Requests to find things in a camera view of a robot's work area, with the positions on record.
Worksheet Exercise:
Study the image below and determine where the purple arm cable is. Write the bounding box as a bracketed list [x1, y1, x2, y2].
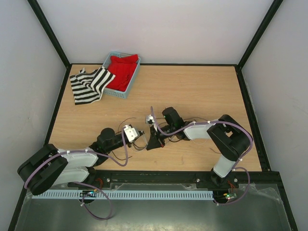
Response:
[24, 129, 128, 189]
[150, 106, 255, 169]

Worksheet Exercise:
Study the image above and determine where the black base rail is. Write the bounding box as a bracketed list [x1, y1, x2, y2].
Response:
[26, 169, 282, 191]

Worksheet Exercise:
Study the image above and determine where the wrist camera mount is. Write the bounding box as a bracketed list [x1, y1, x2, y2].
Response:
[123, 125, 137, 143]
[145, 115, 155, 126]

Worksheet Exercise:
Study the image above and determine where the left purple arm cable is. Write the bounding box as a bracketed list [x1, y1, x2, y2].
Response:
[24, 129, 128, 189]

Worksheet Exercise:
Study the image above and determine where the light blue plastic basket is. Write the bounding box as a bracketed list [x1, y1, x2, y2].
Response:
[103, 51, 141, 99]

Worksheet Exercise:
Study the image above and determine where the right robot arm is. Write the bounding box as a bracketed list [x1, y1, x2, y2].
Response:
[145, 107, 253, 187]

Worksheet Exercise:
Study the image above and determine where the grey wire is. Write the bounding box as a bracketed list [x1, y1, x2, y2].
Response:
[117, 116, 210, 130]

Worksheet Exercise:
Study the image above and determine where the black white striped cloth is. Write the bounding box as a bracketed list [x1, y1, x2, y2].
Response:
[69, 66, 116, 105]

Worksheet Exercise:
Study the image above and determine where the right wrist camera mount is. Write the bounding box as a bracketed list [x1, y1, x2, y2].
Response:
[145, 115, 155, 126]

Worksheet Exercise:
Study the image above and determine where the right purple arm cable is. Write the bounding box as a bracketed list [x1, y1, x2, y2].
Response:
[150, 106, 255, 169]

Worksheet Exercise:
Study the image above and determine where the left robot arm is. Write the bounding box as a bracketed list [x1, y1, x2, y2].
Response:
[17, 125, 144, 195]

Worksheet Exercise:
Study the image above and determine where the red cloth in basket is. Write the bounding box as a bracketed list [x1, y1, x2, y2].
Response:
[107, 54, 139, 92]

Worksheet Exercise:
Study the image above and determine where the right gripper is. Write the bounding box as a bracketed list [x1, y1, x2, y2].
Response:
[146, 124, 175, 151]

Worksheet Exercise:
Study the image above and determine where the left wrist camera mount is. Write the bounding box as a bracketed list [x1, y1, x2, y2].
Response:
[123, 125, 137, 143]

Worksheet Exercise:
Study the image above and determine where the light blue cable duct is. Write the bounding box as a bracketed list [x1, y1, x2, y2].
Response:
[32, 190, 213, 201]

